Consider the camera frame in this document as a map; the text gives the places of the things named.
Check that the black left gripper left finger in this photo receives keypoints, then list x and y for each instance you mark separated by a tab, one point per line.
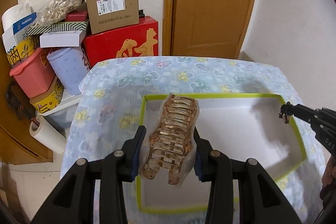
72	200

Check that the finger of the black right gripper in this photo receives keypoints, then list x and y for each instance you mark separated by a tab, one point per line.
299	111

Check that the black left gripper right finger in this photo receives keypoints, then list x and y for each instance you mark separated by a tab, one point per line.
260	199

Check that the amber hair claw clip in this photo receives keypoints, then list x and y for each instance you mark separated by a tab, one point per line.
170	144

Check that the person's right hand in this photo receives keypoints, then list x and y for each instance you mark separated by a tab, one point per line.
330	172

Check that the clear plastic storage bin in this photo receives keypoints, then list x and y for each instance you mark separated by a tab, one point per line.
62	116

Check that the yellow patterned box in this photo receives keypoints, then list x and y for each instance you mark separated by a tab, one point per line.
50	99

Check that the floral blue table cloth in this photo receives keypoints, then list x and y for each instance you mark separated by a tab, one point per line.
109	113

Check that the pink plastic tub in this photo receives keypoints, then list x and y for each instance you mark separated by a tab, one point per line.
35	74

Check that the light blue cylindrical tin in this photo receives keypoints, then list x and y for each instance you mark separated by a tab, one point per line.
70	66

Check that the brown wooden door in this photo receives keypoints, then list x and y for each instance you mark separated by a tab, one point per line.
205	28

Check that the white flat box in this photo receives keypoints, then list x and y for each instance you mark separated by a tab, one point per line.
62	39

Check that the red gift box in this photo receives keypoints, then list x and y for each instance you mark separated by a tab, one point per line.
131	41

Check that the striped green white box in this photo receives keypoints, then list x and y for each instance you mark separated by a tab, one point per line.
58	27

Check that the white blue carton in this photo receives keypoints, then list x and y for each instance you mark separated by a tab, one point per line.
18	32

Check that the small red box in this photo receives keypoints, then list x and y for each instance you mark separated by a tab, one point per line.
77	16

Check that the bag of beige nuts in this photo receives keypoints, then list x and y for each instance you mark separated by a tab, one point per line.
56	10

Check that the white toilet paper roll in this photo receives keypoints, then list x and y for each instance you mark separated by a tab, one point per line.
14	14

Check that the brown cardboard box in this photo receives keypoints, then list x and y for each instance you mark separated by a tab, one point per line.
106	15

